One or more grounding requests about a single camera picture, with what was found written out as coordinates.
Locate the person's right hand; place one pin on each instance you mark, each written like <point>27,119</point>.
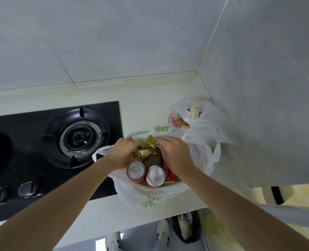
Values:
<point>176,156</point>

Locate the person's left hand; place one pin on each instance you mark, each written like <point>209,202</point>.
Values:
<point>119,155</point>

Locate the person's left fingers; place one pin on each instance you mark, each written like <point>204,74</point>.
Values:
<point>133,146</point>

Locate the person's right fingers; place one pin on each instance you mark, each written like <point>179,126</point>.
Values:
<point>163,143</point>

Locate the gold foil packet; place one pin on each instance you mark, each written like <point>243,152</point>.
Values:
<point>147,150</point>

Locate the person's right forearm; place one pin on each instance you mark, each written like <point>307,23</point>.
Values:
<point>235,211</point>

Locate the person's left forearm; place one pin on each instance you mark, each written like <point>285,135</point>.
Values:
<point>52,206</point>

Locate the green and white packet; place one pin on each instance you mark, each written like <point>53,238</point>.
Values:
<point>163,129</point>

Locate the brown packet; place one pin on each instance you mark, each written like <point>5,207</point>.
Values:
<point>153,162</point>

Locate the red and white snack packet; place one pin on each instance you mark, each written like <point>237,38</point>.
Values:
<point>176,122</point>

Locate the red drink can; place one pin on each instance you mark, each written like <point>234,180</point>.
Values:
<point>135,171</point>
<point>170,176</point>
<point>155,176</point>

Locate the plain white plastic bag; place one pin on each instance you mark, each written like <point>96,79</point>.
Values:
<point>204,133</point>

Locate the white and blue carton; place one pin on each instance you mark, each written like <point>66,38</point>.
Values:
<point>193,112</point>

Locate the white green-print plastic bag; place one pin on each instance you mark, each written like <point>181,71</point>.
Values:
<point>144,196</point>

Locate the black bag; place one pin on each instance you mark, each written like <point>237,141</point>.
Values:
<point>187,227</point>

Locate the person's right white shoe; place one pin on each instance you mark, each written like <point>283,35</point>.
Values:
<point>163,231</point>

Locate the person's white shoe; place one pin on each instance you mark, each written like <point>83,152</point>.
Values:
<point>113,241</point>
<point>163,231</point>

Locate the person's left white shoe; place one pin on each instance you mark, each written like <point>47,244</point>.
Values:
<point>113,241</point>

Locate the black glass gas stove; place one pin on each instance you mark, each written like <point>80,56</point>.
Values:
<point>21,143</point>

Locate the white object with black stripe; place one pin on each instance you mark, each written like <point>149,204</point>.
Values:
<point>273,195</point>

